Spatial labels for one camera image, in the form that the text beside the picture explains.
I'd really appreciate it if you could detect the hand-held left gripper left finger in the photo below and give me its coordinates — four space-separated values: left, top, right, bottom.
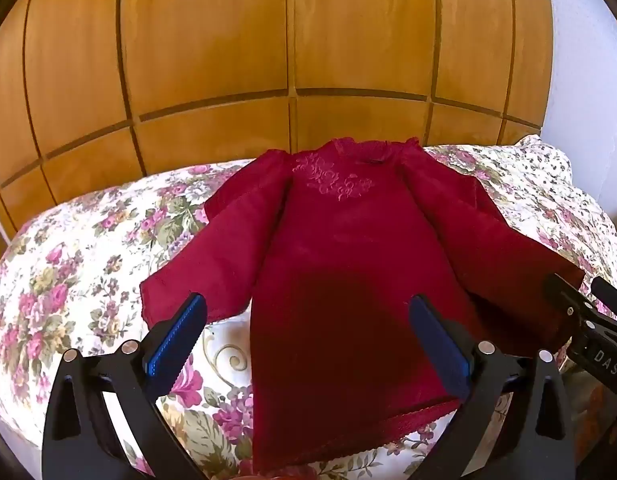
41 292 209 480

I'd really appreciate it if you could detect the large-flower floral bedspread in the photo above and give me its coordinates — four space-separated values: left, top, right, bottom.
0 142 617 480

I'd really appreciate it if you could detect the small-print floral cloth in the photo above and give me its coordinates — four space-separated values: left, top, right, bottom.
489 134 617 261

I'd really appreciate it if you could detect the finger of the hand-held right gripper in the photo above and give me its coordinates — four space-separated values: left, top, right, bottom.
590 276 617 323
543 272 592 323

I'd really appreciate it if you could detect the wooden panelled wardrobe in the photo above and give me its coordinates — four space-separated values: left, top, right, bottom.
0 0 555 261

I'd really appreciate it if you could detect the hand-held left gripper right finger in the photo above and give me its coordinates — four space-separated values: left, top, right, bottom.
409 294 572 480

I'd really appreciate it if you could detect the dark red embroidered dress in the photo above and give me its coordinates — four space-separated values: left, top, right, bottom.
140 137 587 466

